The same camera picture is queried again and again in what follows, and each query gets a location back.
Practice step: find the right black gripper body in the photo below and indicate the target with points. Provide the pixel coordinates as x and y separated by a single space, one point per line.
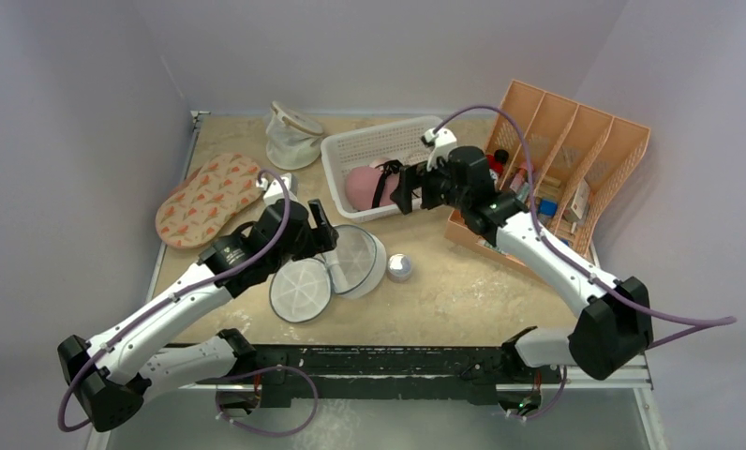
419 188

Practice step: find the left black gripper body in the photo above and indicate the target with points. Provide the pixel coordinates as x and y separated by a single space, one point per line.
312 241

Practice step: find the dark pink black-strap bra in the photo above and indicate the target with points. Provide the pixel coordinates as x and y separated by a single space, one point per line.
371 186

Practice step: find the white mesh laundry bag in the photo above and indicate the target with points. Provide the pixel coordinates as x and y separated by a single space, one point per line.
294 139
301 290

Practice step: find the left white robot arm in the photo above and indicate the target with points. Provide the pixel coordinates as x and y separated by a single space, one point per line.
111 375

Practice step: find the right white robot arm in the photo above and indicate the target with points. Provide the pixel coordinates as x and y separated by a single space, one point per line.
612 326

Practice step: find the white plastic basket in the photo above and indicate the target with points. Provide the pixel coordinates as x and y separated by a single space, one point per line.
342 152

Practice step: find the red cap bottle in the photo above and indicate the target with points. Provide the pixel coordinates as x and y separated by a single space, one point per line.
497 162

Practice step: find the pink cap bottle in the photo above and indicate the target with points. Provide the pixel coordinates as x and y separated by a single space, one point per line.
520 181

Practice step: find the blue cap tube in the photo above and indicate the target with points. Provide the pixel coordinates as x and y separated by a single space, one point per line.
547 208

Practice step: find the small clear white-lid jar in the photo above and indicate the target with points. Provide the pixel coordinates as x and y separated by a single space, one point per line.
399 267

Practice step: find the carrot print oval pad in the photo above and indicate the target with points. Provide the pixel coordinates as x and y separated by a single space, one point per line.
209 198

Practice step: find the orange plastic organizer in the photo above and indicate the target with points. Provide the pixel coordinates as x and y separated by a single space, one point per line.
566 142

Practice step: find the white red box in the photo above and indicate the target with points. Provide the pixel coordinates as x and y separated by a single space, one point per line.
577 207

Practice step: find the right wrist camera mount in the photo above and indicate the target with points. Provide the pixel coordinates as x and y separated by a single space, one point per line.
441 142

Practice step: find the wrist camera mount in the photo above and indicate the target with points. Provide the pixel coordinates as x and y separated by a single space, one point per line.
441 142
273 190

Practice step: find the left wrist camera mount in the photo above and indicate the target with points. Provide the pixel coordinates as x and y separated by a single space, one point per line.
273 190

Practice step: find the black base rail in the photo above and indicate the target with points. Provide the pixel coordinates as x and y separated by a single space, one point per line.
477 375

